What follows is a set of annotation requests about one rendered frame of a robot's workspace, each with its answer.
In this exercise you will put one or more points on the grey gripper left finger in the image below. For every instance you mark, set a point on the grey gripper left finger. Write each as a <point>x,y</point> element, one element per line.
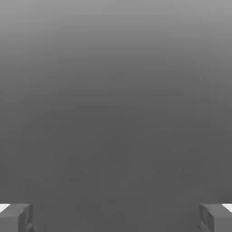
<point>14,217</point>

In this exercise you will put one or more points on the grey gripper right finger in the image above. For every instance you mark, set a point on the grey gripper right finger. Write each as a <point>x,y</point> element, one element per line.
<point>217,217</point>

